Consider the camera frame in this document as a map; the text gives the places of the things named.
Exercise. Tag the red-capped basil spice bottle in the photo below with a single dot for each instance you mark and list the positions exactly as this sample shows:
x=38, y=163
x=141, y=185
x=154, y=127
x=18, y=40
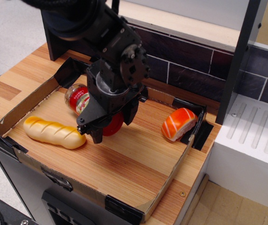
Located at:
x=77, y=99

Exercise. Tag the white toy sink drainboard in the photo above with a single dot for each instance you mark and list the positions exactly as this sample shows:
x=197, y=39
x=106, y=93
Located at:
x=239, y=158

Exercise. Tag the toy salmon nigiri sushi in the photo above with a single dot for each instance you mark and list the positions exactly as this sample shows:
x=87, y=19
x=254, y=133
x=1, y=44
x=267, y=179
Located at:
x=178, y=123

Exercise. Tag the dark grey vertical post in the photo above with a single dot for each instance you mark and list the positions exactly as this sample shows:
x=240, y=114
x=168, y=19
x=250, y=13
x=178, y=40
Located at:
x=239, y=58

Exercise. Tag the toy bread loaf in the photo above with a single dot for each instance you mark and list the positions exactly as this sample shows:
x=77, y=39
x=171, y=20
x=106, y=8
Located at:
x=53, y=133

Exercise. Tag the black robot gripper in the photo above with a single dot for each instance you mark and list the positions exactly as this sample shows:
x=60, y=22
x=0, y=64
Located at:
x=112, y=89

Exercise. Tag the black toy oven front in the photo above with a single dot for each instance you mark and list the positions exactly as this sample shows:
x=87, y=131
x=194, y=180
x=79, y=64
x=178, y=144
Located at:
x=75, y=213

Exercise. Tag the light wooden shelf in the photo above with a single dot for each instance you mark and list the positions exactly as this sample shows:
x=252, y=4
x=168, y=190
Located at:
x=179, y=26

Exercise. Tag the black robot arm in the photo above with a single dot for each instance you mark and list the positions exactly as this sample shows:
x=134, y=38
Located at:
x=94, y=23

